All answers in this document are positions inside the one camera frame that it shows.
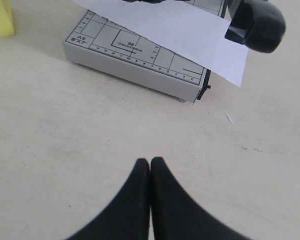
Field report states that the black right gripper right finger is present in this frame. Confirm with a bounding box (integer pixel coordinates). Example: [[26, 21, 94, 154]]
[[150, 157, 248, 240]]

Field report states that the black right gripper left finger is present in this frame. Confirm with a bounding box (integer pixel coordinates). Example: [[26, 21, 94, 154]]
[[68, 158, 150, 240]]

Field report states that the white paper sheet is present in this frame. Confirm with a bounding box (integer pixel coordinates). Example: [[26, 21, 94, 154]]
[[76, 0, 248, 87]]

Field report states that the black cutter blade arm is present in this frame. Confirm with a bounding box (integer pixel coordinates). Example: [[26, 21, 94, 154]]
[[224, 0, 286, 54]]

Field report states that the yellow foam cube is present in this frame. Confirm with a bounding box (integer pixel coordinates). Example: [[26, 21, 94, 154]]
[[0, 0, 15, 38]]

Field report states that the grey paper cutter base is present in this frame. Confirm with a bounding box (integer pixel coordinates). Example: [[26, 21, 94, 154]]
[[62, 0, 227, 103]]

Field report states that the small white paper scrap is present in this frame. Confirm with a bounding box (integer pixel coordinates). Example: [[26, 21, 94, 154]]
[[226, 115, 235, 125]]

